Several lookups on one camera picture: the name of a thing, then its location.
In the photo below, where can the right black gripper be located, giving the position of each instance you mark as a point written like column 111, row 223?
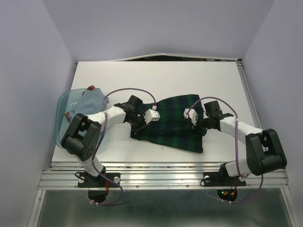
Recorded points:
column 202, row 132

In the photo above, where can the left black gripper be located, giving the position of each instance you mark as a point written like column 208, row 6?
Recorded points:
column 143, row 123

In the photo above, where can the green plaid skirt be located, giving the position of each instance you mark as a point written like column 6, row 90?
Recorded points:
column 172, row 129

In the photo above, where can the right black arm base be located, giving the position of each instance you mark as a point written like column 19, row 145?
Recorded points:
column 228, row 185

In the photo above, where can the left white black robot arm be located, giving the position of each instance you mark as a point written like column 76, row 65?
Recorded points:
column 82, row 135

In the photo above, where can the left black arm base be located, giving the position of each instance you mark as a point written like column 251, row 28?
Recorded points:
column 98, row 187

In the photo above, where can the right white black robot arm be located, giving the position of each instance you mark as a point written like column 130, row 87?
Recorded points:
column 264, row 152

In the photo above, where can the light blue denim skirt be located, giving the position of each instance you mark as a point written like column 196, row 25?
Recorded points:
column 91, row 102

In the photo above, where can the blue plastic basket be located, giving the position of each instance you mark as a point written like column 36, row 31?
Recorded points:
column 66, row 102

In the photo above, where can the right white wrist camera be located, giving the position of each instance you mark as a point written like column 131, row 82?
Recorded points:
column 191, row 114

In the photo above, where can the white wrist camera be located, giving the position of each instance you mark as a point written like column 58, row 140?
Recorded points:
column 151, row 115
column 191, row 114

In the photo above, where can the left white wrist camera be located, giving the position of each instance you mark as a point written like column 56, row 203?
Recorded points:
column 151, row 115

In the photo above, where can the aluminium frame rail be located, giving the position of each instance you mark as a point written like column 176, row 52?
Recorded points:
column 161, row 185

